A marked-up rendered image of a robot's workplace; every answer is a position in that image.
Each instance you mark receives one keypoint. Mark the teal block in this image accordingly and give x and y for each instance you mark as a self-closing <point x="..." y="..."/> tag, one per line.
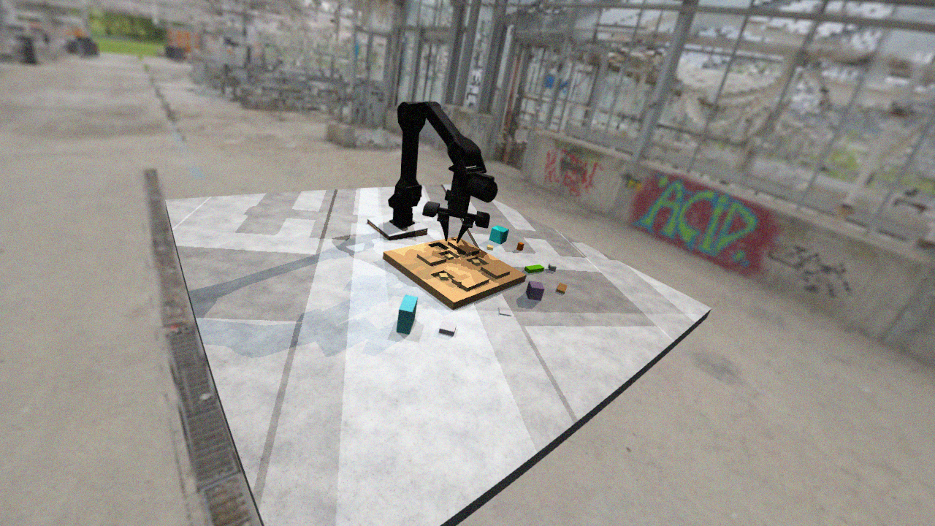
<point x="407" y="314"/>

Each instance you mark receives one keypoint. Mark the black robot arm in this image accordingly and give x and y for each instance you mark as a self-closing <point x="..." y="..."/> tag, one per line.
<point x="462" y="151"/>

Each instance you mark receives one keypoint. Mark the teal cube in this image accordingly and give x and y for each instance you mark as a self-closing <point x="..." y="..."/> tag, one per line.
<point x="498" y="234"/>

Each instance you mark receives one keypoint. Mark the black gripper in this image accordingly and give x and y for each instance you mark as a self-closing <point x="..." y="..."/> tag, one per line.
<point x="457" y="207"/>

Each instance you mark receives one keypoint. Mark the small white flat block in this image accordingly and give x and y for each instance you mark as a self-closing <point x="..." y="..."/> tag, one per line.
<point x="447" y="328"/>

